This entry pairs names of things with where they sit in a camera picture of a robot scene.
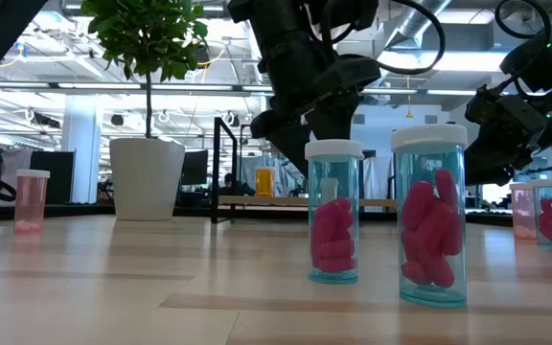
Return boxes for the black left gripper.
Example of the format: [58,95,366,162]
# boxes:
[250,50,361,177]

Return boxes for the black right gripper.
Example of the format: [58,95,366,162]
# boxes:
[466,86,547,187]

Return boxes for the pink pill bottle white cap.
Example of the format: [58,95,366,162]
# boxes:
[14,169,52,236]
[509,182,539,241]

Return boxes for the pale yellow pill bottle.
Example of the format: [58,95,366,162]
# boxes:
[320,177,340,205]

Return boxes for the large orange pill bottle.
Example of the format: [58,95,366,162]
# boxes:
[254,166,276,198]

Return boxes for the teal bottle with pink pills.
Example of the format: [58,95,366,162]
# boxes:
[530,178,552,249]
[304,139,365,286]
[391,124,470,309]

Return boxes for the wooden shelf black metal legs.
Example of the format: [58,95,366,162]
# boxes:
[210,116,400,225]

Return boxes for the black office monitor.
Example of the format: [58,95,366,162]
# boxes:
[181,149,210,187]

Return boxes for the black aluminium crossbar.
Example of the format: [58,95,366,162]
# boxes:
[172,205,402,221]

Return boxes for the white plant pot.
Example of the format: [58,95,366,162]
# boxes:
[108,136,187,222]

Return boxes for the green leafy plant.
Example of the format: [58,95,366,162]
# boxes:
[80,0,209,140]

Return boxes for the long ceiling light strip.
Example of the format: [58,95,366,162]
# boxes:
[0,80,552,99]

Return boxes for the white building pillar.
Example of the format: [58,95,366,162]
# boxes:
[61,94,104,205]

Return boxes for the black partition panel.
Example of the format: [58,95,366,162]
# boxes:
[29,150,77,206]

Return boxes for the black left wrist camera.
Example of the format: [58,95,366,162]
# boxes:
[304,54,383,100]

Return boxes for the yellow hanging cord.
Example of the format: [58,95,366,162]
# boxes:
[404,69,414,120]

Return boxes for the silver ventilation duct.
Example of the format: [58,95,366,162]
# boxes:
[384,0,452,49]

